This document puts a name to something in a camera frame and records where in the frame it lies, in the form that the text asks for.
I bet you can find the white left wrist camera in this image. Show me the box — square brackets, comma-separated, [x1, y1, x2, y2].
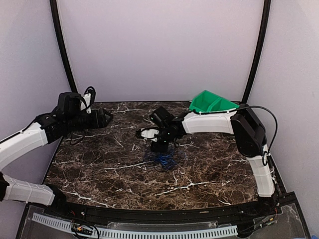
[80, 86, 96, 114]

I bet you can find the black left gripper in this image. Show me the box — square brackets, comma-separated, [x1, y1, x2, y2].
[66, 108, 113, 132]

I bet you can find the white slotted cable duct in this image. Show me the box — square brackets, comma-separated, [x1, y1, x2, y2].
[31, 213, 238, 239]

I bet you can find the green plastic bin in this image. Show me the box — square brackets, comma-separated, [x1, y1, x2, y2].
[189, 90, 221, 112]
[207, 97, 240, 112]

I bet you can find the black frame post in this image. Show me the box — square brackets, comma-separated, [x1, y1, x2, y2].
[241, 0, 271, 104]
[49, 0, 78, 93]

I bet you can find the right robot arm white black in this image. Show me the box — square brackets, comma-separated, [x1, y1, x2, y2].
[141, 105, 275, 216]

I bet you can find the black frame post left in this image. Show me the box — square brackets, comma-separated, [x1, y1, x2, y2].
[49, 0, 78, 93]

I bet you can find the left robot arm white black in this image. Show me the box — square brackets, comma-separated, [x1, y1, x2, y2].
[0, 87, 113, 217]

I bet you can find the black frame post right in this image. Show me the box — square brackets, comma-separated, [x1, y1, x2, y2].
[241, 0, 271, 104]

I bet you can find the green plastic bin left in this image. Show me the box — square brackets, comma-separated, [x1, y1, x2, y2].
[189, 90, 221, 112]

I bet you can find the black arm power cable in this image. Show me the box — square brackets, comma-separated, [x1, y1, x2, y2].
[236, 105, 279, 166]

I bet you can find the black front rail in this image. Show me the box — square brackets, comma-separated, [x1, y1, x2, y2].
[44, 199, 297, 225]

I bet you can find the blue cable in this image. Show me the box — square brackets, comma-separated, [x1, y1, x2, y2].
[144, 145, 187, 172]

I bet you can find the green plastic bin middle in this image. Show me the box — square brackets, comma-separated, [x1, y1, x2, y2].
[207, 97, 240, 112]

